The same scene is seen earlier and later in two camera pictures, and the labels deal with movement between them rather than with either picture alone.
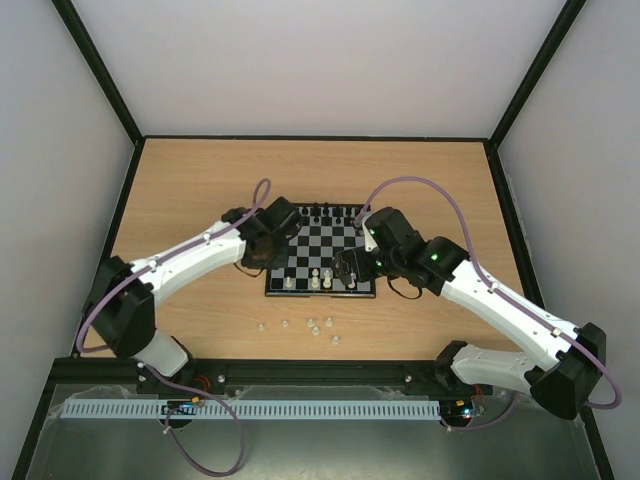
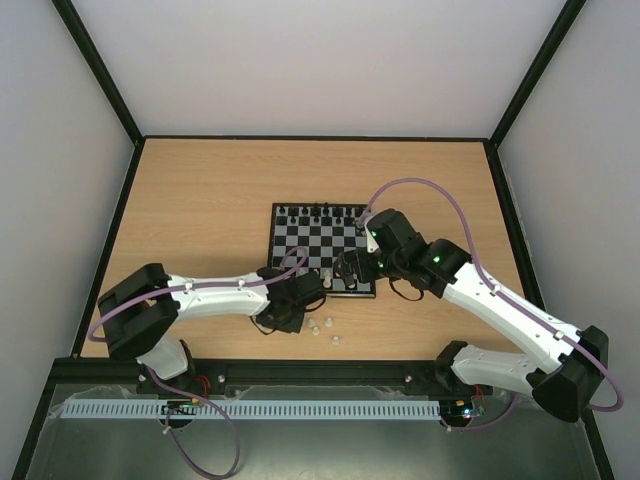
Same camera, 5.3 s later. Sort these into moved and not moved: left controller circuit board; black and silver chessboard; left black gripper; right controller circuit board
Moved: left black gripper
Not moved: black and silver chessboard; left controller circuit board; right controller circuit board
